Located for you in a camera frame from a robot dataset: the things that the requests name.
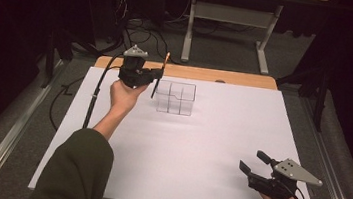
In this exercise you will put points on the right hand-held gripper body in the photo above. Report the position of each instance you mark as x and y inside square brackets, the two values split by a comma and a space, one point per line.
[271, 187]

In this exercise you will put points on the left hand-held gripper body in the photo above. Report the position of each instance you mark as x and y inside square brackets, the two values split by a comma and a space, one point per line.
[132, 72]

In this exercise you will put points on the black pencil with orange end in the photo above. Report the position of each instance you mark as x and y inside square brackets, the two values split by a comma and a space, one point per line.
[156, 88]

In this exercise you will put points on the clear plastic organizer box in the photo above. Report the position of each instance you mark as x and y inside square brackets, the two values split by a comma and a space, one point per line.
[181, 100]

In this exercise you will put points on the person's left hand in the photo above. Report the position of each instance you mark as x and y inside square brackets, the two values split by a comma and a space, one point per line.
[123, 97]

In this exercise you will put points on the wooden table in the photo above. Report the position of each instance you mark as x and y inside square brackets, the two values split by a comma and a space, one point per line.
[201, 73]

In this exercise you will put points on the white board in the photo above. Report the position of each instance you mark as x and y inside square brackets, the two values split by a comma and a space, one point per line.
[191, 155]

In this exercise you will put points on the dark computer tower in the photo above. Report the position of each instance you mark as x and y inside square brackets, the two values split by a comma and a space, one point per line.
[107, 7]

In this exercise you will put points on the black stand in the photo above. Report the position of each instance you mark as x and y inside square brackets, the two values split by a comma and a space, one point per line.
[50, 58]
[322, 96]

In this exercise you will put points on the metal floor rail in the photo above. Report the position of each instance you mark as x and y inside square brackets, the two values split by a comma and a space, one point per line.
[334, 171]
[8, 140]

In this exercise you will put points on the white metal table frame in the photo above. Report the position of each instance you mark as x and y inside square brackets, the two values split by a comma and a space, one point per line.
[231, 14]

